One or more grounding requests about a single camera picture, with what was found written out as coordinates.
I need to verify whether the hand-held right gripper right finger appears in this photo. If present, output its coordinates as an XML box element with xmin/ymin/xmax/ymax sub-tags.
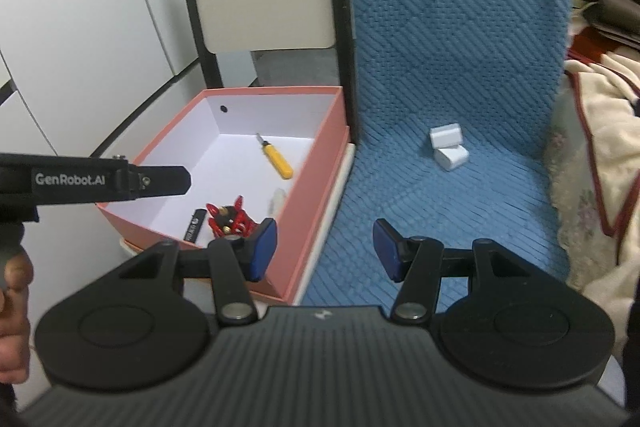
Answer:
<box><xmin>372</xmin><ymin>218</ymin><xmax>546</xmax><ymax>325</ymax></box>

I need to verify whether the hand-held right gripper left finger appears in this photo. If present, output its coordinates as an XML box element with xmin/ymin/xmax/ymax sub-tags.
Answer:
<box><xmin>117</xmin><ymin>217</ymin><xmax>279</xmax><ymax>325</ymax></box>

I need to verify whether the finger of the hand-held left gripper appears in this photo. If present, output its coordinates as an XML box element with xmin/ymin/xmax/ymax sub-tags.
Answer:
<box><xmin>131</xmin><ymin>164</ymin><xmax>193</xmax><ymax>198</ymax></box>

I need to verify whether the black flash drive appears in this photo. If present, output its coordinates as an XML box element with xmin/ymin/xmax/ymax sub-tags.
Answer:
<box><xmin>182</xmin><ymin>208</ymin><xmax>208</xmax><ymax>245</ymax></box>

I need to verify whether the pink cardboard box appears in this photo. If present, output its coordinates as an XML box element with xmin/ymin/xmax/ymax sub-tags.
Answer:
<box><xmin>96</xmin><ymin>87</ymin><xmax>351</xmax><ymax>305</ymax></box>

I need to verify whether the white charger block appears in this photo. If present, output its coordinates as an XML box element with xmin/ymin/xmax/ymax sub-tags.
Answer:
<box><xmin>434</xmin><ymin>144</ymin><xmax>471</xmax><ymax>171</ymax></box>
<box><xmin>429</xmin><ymin>122</ymin><xmax>463</xmax><ymax>148</ymax></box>

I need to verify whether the person's left hand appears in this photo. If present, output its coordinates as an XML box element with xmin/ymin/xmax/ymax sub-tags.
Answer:
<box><xmin>0</xmin><ymin>251</ymin><xmax>36</xmax><ymax>385</ymax></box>

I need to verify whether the white wardrobe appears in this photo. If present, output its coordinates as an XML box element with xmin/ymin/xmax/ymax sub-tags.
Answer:
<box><xmin>0</xmin><ymin>0</ymin><xmax>213</xmax><ymax>258</ymax></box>

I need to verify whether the beige floral lace cloth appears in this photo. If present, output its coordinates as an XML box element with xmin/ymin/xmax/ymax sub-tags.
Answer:
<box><xmin>542</xmin><ymin>127</ymin><xmax>626</xmax><ymax>293</ymax></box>

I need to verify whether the blue quilted cushion mat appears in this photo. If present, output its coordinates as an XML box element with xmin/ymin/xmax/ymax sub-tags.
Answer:
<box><xmin>297</xmin><ymin>0</ymin><xmax>573</xmax><ymax>308</ymax></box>

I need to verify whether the cream red black printed blanket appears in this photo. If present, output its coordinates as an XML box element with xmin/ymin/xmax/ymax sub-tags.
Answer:
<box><xmin>565</xmin><ymin>32</ymin><xmax>640</xmax><ymax>308</ymax></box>

